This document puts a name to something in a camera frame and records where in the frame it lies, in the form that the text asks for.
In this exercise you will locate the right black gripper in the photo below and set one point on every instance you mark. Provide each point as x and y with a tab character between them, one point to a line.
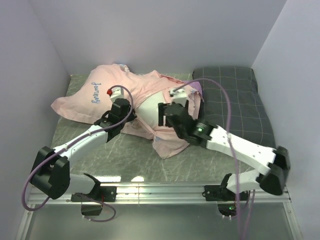
161	106

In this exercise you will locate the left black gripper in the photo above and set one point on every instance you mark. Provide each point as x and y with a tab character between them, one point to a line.
133	116

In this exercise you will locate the white pillow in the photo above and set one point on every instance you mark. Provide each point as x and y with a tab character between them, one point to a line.
148	111

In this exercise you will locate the pink purple Elsa pillowcase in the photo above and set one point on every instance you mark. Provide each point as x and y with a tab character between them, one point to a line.
108	85

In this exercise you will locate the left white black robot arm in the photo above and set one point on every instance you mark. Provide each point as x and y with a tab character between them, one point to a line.
51	168

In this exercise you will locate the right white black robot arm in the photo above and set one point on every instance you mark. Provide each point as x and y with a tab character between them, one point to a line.
270	166

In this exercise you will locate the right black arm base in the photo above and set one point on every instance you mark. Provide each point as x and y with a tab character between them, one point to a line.
226	200

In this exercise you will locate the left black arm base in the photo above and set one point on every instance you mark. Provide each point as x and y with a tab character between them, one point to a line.
93	204

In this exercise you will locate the dark grey checked pillow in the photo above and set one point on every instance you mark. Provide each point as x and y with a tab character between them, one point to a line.
249	119

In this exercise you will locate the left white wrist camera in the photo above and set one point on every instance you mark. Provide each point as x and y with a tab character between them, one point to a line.
115	93

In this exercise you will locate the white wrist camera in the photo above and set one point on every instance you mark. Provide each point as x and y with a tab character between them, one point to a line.
115	93
178	96

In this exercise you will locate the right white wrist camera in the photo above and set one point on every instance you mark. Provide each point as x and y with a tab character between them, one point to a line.
178	96

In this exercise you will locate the aluminium mounting rail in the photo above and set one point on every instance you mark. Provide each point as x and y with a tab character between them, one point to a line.
159	211

